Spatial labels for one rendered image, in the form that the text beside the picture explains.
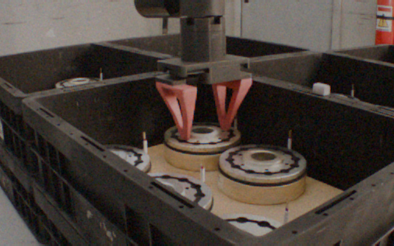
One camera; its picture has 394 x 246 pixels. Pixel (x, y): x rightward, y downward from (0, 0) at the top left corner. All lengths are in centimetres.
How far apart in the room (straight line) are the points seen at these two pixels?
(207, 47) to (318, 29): 326
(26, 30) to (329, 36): 261
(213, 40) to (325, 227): 33
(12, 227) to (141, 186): 46
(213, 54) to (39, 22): 356
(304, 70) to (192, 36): 35
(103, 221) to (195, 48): 25
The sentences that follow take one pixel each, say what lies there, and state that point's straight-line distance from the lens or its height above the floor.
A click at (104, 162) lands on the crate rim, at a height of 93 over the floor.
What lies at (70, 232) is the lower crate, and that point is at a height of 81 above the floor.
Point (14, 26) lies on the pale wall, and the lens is 394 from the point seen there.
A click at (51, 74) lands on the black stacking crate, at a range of 98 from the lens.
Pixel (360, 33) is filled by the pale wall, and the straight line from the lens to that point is 365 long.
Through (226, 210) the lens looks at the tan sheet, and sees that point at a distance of 47.
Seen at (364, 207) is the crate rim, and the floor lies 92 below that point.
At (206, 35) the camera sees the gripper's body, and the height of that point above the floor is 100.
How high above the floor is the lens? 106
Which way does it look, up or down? 18 degrees down
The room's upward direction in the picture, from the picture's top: straight up
